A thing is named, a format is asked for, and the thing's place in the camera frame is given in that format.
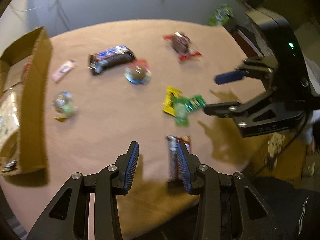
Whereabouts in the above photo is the small dark snickers bar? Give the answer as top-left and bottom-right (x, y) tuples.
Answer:
(166, 135), (191, 182)

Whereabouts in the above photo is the green candy packet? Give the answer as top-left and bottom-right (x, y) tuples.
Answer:
(171, 94), (206, 126)

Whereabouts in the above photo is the clear red dates bag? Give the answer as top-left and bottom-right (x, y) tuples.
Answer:
(163, 31), (202, 62)

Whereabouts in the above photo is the large snickers bar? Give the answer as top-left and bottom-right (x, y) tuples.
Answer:
(88, 44), (136, 76)

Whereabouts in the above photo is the yellow candy packet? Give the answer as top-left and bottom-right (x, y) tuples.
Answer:
(162, 86), (182, 116)

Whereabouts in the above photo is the black small snack packet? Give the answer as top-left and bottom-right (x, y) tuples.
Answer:
(2, 160), (17, 173)

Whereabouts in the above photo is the green printed carton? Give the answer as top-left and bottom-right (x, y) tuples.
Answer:
(207, 4), (234, 26)

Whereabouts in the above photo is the tan table cloth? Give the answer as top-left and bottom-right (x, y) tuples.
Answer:
(1, 20), (268, 239)

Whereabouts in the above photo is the chocolate ball blue wrapper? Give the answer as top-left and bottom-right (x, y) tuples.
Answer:
(124, 59), (152, 85)

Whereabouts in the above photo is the clear jelly cup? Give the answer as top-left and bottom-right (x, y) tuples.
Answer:
(52, 91), (78, 122)

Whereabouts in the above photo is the pink candy wrapper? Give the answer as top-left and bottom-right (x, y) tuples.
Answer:
(52, 60), (76, 83)

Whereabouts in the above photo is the beige cracker package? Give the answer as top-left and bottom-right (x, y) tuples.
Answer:
(1, 88), (20, 161)

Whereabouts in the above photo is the brown cardboard box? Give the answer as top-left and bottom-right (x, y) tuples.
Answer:
(1, 27), (52, 176)

